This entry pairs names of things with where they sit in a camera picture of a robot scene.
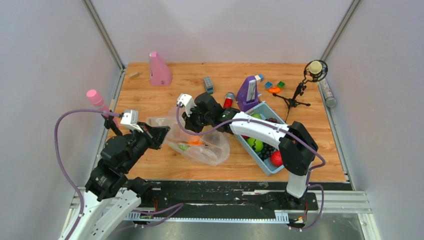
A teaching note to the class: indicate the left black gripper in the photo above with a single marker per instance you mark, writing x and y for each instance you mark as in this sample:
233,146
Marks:
155,134

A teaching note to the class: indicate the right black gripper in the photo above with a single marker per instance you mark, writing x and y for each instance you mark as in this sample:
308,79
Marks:
190,123

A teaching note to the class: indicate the orange fruit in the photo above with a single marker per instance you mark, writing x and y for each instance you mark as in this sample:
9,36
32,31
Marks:
195,140

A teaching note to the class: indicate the clear plastic fruit bag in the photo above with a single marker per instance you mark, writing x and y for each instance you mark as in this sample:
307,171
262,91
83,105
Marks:
212,148

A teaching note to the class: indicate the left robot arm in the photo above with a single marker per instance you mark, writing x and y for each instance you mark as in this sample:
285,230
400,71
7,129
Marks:
109,195

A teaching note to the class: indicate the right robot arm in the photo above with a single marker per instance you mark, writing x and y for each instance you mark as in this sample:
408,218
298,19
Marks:
296,146

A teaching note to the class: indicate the grey stacked toy bricks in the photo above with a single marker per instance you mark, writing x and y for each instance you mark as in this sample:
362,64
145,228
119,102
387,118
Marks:
208,85

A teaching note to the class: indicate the red glitter microphone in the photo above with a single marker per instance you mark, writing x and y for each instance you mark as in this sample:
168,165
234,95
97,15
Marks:
229,100

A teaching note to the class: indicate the purple metronome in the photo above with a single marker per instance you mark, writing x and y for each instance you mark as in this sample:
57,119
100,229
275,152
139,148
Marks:
247,95

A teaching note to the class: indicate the green guava back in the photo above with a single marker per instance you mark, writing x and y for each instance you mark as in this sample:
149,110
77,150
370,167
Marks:
255,115

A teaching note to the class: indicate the light blue plastic basket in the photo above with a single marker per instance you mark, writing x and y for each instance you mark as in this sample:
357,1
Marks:
266,112

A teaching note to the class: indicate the pink metronome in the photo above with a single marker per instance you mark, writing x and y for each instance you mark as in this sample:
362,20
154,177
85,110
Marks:
160,74

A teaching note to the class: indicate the small wooden block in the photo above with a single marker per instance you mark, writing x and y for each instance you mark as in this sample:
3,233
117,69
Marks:
133,75

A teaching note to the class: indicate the orange blue green toy bricks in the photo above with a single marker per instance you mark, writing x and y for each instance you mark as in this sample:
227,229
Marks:
274,88

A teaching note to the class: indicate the pink microphone on stand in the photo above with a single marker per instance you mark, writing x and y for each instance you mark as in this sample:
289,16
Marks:
110,122

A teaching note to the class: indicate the dark purple grape bunch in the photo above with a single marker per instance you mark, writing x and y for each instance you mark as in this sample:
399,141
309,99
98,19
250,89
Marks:
267,149

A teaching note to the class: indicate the red apple front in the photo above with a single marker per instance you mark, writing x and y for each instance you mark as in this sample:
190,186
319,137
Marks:
276,159

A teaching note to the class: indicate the black tripod microphone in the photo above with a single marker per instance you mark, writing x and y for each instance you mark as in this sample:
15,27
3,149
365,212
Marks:
314,72

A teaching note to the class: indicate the glitter clear tube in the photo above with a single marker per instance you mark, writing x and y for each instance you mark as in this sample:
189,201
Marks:
329,99

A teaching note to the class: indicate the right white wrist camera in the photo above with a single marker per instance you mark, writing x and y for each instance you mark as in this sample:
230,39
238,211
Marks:
187,102

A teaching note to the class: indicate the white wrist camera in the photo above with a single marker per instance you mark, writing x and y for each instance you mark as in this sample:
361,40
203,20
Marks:
129,120
187,102

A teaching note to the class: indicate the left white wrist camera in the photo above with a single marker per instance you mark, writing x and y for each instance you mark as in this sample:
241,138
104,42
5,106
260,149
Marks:
129,120

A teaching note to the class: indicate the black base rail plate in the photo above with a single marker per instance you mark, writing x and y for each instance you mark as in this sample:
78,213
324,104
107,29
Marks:
227,199

